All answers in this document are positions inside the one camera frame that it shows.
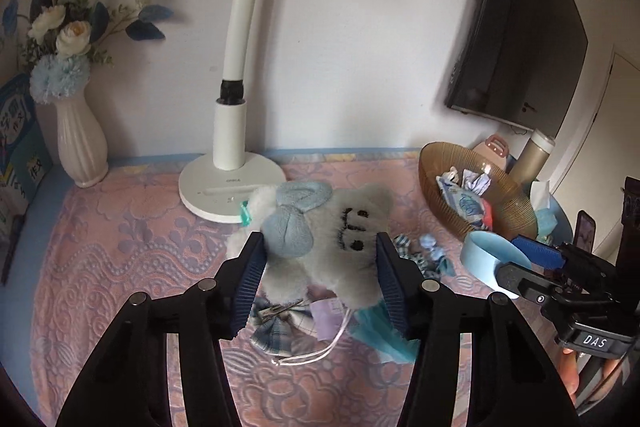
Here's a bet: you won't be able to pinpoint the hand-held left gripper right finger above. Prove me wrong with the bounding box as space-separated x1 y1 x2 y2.
375 231 583 427

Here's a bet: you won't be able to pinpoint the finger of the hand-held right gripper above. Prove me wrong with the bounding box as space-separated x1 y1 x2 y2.
495 261 556 304
511 234 566 270

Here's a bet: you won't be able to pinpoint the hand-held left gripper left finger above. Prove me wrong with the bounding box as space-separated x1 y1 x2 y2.
55 231 268 427

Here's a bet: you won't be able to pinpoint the striped scrunchie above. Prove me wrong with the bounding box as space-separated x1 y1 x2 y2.
392 234 426 267

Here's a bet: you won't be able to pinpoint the light blue round band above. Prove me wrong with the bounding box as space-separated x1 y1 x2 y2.
460 230 533 300

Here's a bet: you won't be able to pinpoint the amber glass bowl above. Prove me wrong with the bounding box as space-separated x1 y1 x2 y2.
418 142 538 242

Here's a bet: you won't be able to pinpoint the blue face mask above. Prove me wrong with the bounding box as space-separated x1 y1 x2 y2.
350 299 421 365

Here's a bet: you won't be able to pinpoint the plaid hair bow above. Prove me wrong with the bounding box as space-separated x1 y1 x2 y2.
248 296 321 355

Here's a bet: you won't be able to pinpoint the grey plush toy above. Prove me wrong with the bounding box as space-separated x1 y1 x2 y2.
223 179 396 365

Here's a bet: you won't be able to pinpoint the purple packet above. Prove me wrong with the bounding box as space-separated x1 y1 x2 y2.
307 287 351 340

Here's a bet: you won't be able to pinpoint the blue white soft packet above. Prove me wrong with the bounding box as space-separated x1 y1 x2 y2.
436 177 488 225

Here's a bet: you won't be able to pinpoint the lavender soft item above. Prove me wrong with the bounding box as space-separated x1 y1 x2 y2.
462 169 493 195

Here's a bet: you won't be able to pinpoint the person's right hand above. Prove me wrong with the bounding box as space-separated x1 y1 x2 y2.
560 346 625 403

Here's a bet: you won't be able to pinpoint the white blue tissue box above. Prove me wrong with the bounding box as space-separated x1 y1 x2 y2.
530 179 558 240

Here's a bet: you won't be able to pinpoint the gold thermos bottle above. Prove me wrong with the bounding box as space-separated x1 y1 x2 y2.
509 128 557 188

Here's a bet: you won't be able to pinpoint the pink plastic item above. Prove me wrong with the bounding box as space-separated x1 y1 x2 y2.
472 134 511 170

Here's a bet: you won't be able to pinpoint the pink patterned towel blanket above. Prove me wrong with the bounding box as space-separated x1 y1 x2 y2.
30 152 576 427

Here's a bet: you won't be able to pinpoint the white desk lamp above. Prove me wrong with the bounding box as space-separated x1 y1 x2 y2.
178 0 286 224

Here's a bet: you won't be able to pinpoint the white door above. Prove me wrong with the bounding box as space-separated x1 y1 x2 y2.
552 49 640 253

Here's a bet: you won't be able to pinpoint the white ribbed vase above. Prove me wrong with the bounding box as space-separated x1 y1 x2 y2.
52 97 109 188

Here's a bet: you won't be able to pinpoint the blue cover book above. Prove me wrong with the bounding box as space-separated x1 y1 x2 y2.
0 72 53 233

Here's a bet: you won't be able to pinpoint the blue white artificial flowers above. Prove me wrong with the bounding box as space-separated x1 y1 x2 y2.
0 0 176 105

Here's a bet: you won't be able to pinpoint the dark upright post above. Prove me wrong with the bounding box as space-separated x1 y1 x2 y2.
621 177 640 268

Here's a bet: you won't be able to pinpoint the black wall television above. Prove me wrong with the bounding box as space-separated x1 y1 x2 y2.
445 0 589 131

